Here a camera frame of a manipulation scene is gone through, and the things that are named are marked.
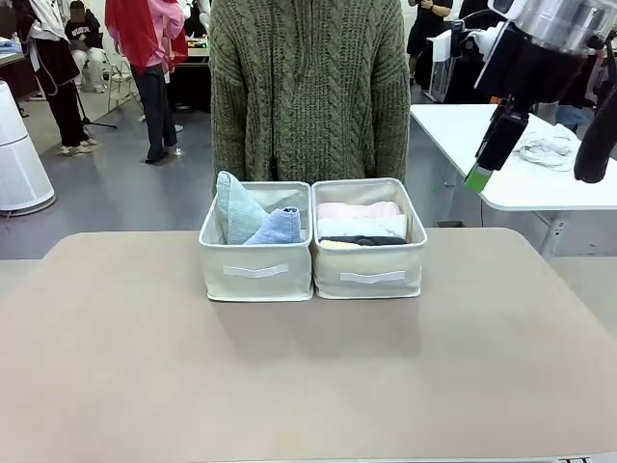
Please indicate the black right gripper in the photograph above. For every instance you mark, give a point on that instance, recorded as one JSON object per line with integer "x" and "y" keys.
{"x": 530, "y": 72}

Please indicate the pink towel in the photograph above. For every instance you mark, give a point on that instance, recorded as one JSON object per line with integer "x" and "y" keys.
{"x": 356, "y": 209}

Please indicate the dark grey towel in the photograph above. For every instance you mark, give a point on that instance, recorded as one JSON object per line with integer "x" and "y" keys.
{"x": 371, "y": 239}

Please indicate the white towel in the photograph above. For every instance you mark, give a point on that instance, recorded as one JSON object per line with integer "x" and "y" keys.
{"x": 361, "y": 226}

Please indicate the yellow towel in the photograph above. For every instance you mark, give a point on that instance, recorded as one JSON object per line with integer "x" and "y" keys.
{"x": 340, "y": 244}

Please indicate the blue cone-folded towel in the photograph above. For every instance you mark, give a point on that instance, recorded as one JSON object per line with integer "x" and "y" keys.
{"x": 279, "y": 226}

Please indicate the pale teal cone-folded towel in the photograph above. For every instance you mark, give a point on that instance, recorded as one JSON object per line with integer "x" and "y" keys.
{"x": 236, "y": 212}

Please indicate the white folding chair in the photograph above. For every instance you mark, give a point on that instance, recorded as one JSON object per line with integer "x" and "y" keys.
{"x": 123, "y": 87}

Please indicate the white table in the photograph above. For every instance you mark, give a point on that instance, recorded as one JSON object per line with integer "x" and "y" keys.
{"x": 448, "y": 140}

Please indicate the crumpled white cloth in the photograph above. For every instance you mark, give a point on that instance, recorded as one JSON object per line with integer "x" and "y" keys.
{"x": 549, "y": 147}

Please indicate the person in black clothes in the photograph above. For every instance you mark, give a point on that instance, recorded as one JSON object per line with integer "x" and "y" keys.
{"x": 429, "y": 29}

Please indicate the cream fabric storage bin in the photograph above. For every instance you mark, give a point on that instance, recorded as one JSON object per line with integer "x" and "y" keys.
{"x": 255, "y": 275}
{"x": 371, "y": 275}

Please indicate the person in olive knit sweater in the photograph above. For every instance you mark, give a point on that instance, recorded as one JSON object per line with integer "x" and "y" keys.
{"x": 308, "y": 87}

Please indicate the person in red pink top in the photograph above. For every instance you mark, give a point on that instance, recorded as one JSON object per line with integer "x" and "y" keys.
{"x": 149, "y": 58}

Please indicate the seated person in navy hoodie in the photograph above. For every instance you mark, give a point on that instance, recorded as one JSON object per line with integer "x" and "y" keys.
{"x": 87, "y": 43}

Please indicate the person in black outfit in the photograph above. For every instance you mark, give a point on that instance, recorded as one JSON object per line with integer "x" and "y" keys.
{"x": 58, "y": 67}

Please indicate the white cylindrical air purifier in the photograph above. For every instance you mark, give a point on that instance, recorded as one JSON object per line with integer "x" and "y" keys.
{"x": 19, "y": 159}

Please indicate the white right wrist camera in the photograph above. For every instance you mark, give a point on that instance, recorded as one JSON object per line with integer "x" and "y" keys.
{"x": 463, "y": 36}

